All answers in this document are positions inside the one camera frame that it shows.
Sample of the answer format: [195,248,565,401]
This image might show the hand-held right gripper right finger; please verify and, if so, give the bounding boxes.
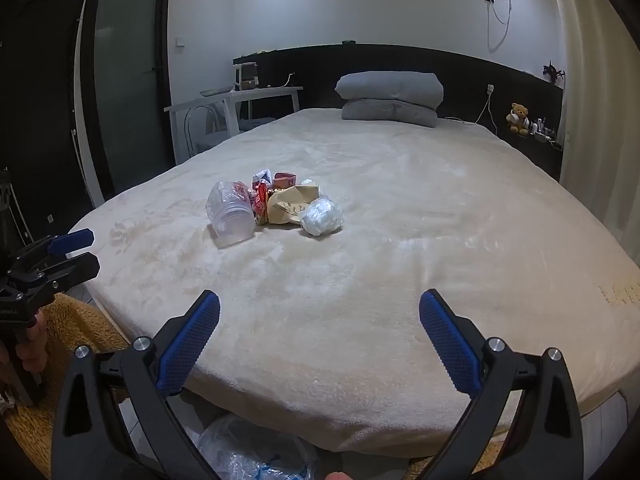
[419,289,586,480]

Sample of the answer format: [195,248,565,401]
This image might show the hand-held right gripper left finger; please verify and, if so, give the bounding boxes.
[51,289,222,480]

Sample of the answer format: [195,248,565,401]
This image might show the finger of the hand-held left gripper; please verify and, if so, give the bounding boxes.
[10,228,95,272]
[7,252,101,291]

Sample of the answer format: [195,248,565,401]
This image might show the clear plastic bin bag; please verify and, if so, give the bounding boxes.
[197,414,321,480]

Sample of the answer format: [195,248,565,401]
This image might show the brown paper bag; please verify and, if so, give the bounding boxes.
[266,185,321,226]

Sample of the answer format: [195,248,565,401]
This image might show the person's left hand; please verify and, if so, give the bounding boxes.
[16,309,49,373]

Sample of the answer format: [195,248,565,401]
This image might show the yellow shaggy rug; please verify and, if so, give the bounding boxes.
[0,292,132,480]

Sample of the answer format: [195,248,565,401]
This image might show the clear plastic cup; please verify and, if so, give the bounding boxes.
[206,180,257,249]

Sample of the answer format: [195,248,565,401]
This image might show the red white snack wrapper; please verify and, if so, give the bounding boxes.
[248,182,274,226]

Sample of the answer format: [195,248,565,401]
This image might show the crumpled white plastic bag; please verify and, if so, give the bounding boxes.
[298,197,344,237]

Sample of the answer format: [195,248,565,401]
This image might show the frosted glass door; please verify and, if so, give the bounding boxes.
[80,0,174,207]

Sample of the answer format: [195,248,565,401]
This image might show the clear chair with grey cushion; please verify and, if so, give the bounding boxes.
[185,102,277,158]

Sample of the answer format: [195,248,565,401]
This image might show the black nightstand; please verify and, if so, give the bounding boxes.
[505,129,564,182]

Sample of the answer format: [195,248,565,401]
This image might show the white desk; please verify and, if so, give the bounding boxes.
[164,86,304,163]

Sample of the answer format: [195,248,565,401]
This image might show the small bottles on nightstand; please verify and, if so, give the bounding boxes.
[530,117,559,144]

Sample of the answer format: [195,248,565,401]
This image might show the brown teddy bear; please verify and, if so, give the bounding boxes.
[506,103,531,136]

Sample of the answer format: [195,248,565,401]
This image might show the white countertop appliance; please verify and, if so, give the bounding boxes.
[234,61,259,92]

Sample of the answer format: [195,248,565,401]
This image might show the grey folded pillow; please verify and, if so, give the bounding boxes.
[334,71,445,111]

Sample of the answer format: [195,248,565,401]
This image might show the cream curtain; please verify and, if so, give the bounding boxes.
[547,0,640,257]

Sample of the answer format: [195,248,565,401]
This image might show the black headboard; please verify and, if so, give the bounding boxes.
[233,44,565,181]

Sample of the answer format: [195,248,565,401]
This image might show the black wall panel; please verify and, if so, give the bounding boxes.
[0,0,97,261]

